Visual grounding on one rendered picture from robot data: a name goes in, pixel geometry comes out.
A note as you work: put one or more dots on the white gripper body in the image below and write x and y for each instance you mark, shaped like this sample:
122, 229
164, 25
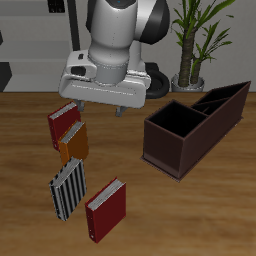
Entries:
103, 92

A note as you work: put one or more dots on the small black wall panel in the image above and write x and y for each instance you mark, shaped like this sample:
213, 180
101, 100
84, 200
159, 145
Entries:
56, 5

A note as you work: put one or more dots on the black block at wall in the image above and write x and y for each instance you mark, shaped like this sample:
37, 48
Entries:
4, 76

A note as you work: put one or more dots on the dark brown desk caddy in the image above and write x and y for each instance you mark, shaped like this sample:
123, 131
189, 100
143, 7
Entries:
200, 133

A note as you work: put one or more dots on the green pot plant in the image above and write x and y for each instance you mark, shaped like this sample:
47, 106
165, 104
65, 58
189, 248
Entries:
187, 50

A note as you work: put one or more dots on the red book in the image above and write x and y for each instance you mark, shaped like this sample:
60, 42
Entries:
108, 211
61, 121

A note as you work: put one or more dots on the black vertical wall bar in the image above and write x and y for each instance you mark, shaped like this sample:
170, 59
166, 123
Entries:
73, 23

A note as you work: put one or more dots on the orange book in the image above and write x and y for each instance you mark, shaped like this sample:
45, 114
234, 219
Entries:
76, 145

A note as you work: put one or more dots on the black white striped book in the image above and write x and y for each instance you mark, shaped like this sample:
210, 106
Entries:
68, 190

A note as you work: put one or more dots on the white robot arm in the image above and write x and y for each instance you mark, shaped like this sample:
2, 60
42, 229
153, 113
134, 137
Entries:
113, 36

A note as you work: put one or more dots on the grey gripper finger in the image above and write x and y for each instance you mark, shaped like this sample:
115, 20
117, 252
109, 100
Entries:
79, 106
121, 111

